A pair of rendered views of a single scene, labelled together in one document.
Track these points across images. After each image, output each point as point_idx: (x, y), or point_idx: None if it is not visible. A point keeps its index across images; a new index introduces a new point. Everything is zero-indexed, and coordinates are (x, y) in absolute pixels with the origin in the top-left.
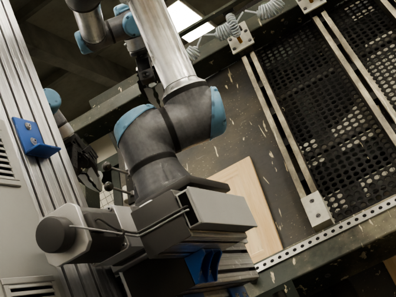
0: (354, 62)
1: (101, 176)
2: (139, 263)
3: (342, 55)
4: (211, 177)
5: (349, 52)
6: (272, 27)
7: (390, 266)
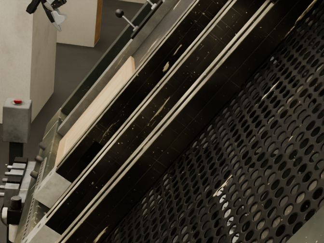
0: (150, 98)
1: (60, 20)
2: None
3: (166, 76)
4: (129, 73)
5: (166, 79)
6: None
7: None
